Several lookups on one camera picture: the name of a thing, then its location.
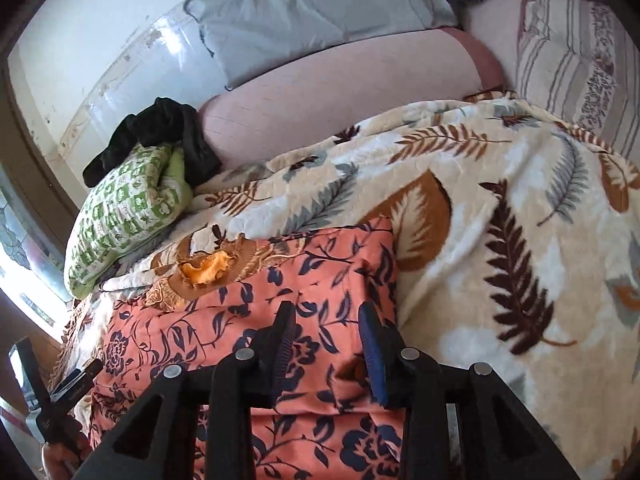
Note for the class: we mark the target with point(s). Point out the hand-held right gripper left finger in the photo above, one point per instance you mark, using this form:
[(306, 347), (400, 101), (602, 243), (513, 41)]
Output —
[(281, 340)]

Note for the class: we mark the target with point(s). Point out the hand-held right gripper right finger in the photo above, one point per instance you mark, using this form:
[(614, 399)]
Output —
[(372, 350)]

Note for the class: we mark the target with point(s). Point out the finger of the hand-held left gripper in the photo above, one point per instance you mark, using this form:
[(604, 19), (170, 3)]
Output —
[(75, 382)]

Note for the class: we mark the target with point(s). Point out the orange floral garment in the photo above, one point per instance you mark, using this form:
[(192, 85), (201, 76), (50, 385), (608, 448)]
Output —
[(320, 270)]

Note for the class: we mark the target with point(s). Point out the person's left hand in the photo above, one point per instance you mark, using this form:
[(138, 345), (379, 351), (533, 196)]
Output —
[(57, 462)]

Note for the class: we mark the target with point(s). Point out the brown embroidered garment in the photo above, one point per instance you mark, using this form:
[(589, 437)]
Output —
[(210, 266)]

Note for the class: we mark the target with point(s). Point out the stained glass window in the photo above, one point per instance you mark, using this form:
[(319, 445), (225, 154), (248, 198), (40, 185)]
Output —
[(20, 250)]

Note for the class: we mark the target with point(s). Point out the green patterned pillow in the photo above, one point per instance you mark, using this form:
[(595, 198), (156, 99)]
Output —
[(120, 215)]

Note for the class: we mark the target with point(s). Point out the leaf print fleece blanket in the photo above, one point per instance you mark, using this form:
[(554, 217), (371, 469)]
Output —
[(475, 185)]

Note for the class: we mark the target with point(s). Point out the black cloth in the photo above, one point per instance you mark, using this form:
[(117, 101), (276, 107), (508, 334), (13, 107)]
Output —
[(155, 125)]

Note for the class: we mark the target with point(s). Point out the pink quilted mattress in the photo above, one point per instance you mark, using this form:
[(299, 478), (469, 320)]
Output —
[(340, 95)]

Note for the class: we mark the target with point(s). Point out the grey pillow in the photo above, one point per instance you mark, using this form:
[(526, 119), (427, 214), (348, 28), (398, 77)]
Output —
[(310, 15)]

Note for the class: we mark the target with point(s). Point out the striped pillow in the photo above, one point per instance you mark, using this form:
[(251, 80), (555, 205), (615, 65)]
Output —
[(575, 60)]

